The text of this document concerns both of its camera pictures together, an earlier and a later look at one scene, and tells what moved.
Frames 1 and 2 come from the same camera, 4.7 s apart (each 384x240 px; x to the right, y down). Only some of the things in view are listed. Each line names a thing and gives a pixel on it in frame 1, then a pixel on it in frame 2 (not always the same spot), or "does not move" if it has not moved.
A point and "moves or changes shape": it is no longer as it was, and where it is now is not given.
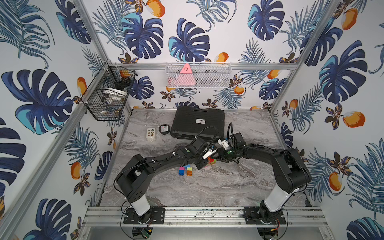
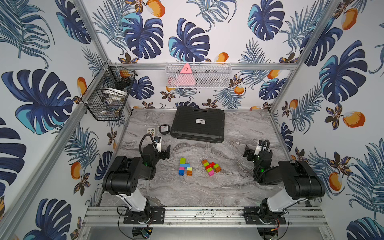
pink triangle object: x=186 y=77 does not move
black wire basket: x=105 y=98 does not move
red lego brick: x=210 y=160 moves or changes shape
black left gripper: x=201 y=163 → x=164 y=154
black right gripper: x=221 y=156 → x=250 y=152
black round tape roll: x=164 y=129 does not move
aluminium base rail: x=186 y=216 does not move
